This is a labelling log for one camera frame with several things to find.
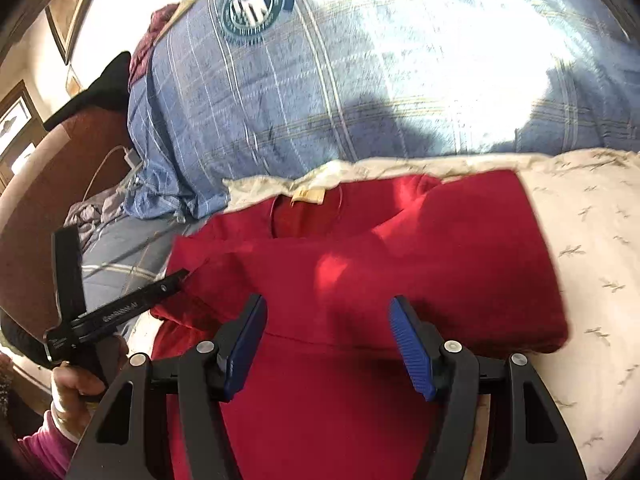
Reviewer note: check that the person's left forearm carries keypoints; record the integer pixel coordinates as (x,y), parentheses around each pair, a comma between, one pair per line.
(47,452)

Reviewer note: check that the white charger plug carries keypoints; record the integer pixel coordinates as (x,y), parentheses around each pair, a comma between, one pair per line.
(132,157)

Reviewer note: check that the red sweater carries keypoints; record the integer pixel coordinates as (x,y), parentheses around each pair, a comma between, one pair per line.
(325,285)

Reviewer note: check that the wooden framed cabinet door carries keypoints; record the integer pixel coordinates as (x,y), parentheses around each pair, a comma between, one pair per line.
(20,120)

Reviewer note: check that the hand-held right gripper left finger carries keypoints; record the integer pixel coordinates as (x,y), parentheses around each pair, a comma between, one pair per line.
(245,347)

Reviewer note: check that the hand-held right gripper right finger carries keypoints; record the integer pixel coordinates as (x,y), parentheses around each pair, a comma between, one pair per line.
(412,355)

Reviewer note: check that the cream leaf-print sheet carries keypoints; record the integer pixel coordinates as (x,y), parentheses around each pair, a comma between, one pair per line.
(575,240)

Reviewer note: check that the person's left hand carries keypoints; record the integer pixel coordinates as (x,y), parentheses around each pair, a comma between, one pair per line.
(70,400)

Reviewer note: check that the brown wooden headboard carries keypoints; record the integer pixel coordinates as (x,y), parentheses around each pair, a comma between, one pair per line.
(45,185)

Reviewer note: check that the maroon cloth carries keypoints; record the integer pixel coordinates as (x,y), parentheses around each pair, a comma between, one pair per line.
(150,40)

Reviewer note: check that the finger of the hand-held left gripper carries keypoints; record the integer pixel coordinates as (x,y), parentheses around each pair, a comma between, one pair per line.
(172,281)

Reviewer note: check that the grey crumpled cloth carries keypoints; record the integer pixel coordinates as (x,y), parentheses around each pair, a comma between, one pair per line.
(90,220)

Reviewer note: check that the grey-blue striped bed sheet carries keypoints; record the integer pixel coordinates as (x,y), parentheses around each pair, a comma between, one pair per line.
(120,260)

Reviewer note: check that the wooden picture frame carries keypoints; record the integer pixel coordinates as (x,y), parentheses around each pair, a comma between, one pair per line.
(65,15)

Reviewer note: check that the black cloth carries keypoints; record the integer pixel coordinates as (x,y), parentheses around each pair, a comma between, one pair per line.
(105,90)

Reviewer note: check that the blue plaid pillow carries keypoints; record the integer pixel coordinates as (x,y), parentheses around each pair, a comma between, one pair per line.
(300,85)

